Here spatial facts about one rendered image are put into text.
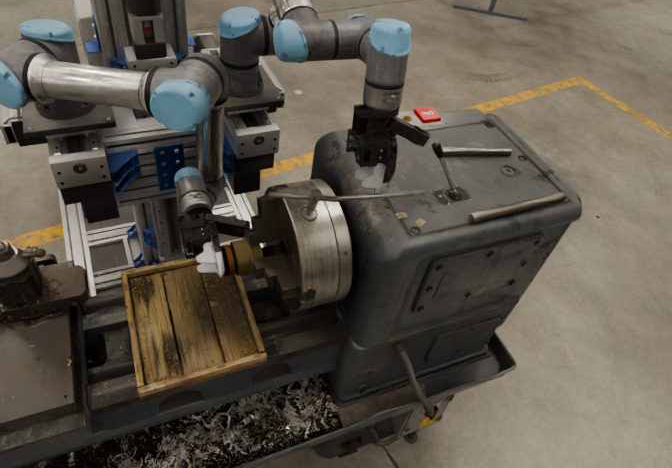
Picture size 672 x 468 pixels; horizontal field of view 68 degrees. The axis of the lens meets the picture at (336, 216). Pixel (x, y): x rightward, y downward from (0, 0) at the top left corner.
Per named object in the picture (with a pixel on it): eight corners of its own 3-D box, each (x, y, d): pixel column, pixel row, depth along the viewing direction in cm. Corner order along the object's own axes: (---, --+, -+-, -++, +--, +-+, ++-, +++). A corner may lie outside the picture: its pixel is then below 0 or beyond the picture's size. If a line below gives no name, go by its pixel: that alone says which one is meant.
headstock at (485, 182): (452, 194, 182) (490, 102, 155) (533, 298, 153) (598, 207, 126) (298, 224, 161) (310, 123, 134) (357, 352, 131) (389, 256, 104)
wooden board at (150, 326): (231, 257, 148) (231, 248, 145) (267, 364, 126) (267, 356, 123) (122, 280, 137) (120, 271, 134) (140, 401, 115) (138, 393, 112)
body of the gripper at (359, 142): (345, 153, 106) (350, 99, 99) (381, 148, 109) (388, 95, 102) (360, 171, 100) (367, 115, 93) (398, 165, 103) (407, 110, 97)
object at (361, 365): (398, 324, 243) (452, 194, 182) (449, 417, 214) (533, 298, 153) (280, 359, 221) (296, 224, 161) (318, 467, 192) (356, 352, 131)
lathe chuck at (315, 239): (287, 220, 147) (306, 155, 121) (321, 320, 134) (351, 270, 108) (257, 226, 144) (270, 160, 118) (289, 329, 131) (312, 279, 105)
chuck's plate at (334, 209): (298, 218, 149) (319, 153, 123) (333, 317, 135) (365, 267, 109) (287, 220, 147) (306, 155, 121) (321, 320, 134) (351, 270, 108)
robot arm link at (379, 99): (392, 74, 100) (412, 89, 94) (389, 96, 102) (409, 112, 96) (358, 77, 97) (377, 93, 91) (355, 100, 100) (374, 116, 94)
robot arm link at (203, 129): (194, 31, 123) (198, 179, 157) (176, 51, 115) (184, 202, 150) (240, 42, 123) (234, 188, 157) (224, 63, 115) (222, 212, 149)
